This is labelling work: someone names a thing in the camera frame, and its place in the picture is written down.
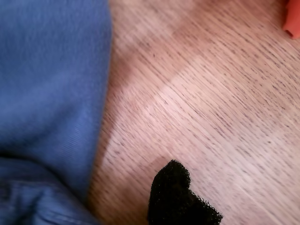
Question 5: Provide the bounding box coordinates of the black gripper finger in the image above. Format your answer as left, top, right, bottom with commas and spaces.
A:
147, 159, 224, 225

